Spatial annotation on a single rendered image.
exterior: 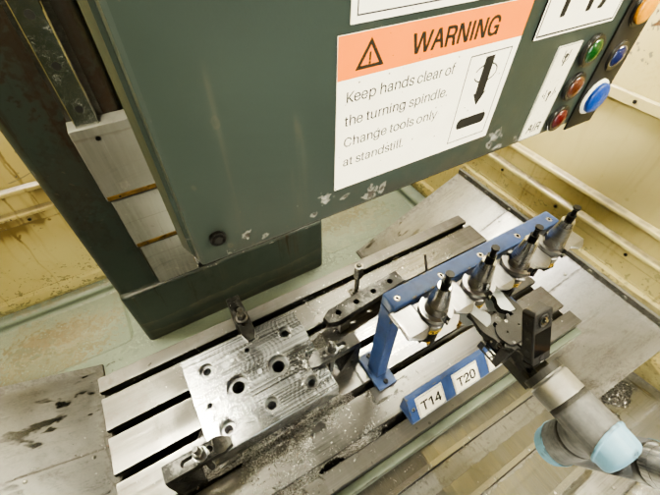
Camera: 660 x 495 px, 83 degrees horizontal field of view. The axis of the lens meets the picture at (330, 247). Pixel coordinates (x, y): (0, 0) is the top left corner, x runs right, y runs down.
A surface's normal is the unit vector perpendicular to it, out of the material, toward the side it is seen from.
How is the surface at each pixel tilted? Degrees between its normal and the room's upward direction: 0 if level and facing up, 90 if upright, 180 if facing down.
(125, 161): 91
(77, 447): 24
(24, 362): 0
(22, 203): 90
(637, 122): 91
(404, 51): 90
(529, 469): 8
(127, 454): 0
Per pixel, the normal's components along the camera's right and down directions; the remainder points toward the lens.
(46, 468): 0.36, -0.76
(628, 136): -0.86, 0.37
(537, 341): 0.42, 0.30
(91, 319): 0.01, -0.66
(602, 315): -0.34, -0.45
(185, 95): 0.51, 0.65
